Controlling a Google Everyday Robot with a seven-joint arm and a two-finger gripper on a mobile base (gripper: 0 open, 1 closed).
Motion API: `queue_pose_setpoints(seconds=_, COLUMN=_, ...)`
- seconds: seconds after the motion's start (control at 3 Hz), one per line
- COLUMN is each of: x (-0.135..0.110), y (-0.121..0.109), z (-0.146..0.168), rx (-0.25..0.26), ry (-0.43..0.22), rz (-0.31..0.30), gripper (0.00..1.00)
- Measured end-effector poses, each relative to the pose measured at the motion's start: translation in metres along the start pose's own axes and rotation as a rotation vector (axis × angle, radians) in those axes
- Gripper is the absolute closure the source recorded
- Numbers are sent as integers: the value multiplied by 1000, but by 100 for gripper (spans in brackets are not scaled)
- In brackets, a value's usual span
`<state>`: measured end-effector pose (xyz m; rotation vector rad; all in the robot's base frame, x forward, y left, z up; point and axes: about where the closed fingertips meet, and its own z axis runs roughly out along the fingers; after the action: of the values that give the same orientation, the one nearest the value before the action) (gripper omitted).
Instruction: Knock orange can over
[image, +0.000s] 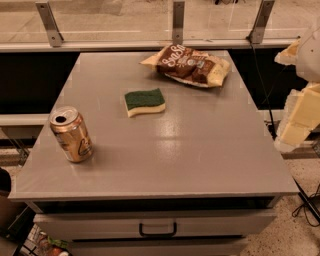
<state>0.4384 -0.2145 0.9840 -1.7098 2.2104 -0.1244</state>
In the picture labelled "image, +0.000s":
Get brown snack bag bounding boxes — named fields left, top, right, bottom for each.
left=141, top=44, right=231, bottom=88

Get black cable on wall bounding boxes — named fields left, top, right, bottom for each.
left=248, top=36, right=278, bottom=138

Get dark round object left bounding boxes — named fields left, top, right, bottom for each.
left=0, top=168, right=11, bottom=196

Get orange soda can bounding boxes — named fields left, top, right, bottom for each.
left=49, top=106, right=93, bottom=163

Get grey drawer cabinet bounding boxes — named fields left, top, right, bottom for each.
left=10, top=52, right=297, bottom=256

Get colourful items under cabinet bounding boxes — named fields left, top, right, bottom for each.
left=21, top=225, right=72, bottom=256

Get middle metal bracket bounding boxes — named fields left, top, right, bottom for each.
left=172, top=0, right=185, bottom=44

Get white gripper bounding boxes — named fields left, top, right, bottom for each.
left=274, top=20, right=320, bottom=153

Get metal bracket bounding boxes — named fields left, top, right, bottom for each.
left=172, top=0, right=185, bottom=44
left=35, top=0, right=64, bottom=47
left=248, top=0, right=275, bottom=44

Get black cables on floor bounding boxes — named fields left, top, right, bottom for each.
left=291, top=181, right=320, bottom=228

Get black drawer handle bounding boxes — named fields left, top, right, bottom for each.
left=138, top=222, right=177, bottom=238

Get right metal bracket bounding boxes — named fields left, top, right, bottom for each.
left=248, top=0, right=275, bottom=44

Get green yellow sponge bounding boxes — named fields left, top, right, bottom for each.
left=124, top=88, right=166, bottom=118

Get left metal bracket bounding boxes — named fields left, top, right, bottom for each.
left=35, top=0, right=64, bottom=47

